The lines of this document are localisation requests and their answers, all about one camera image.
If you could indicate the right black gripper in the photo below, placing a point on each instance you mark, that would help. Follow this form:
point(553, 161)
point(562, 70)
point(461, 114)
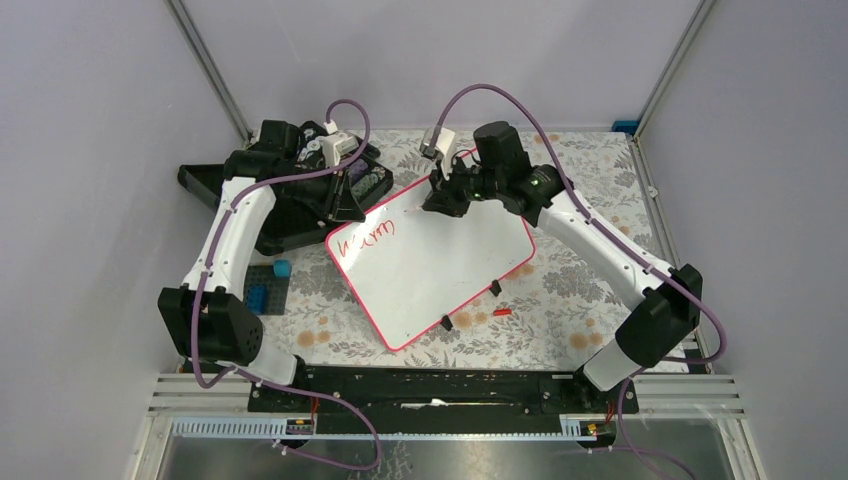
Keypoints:
point(443, 197)

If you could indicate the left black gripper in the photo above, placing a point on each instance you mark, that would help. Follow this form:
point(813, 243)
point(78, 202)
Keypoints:
point(339, 202)

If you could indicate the pink-framed whiteboard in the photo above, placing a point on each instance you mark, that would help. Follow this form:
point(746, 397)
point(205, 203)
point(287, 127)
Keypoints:
point(408, 268)

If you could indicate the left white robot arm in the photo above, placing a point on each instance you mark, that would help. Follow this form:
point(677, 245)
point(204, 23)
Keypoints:
point(206, 315)

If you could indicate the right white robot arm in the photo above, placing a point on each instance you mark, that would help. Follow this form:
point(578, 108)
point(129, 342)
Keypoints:
point(661, 299)

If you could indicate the black poker chip case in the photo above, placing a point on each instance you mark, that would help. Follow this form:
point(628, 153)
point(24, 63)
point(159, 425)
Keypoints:
point(205, 181)

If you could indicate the light blue building block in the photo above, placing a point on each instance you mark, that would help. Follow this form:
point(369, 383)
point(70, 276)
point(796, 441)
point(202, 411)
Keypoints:
point(282, 268)

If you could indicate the black building block plate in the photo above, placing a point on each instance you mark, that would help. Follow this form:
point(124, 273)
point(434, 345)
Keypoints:
point(264, 294)

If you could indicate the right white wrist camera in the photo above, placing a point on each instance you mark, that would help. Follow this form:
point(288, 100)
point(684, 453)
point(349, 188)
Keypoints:
point(439, 145)

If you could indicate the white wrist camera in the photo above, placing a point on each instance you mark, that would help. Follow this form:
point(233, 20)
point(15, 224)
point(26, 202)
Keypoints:
point(439, 145)
point(336, 144)

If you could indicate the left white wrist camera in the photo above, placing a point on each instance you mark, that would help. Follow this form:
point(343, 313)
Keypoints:
point(336, 144)

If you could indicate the blue corner bracket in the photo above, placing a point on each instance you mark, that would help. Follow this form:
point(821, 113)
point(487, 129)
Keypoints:
point(628, 127)

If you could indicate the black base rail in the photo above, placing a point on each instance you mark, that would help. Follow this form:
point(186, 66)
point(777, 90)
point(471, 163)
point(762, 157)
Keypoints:
point(411, 401)

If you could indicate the white cable duct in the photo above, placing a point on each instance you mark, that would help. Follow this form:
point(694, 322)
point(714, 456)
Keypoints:
point(242, 428)

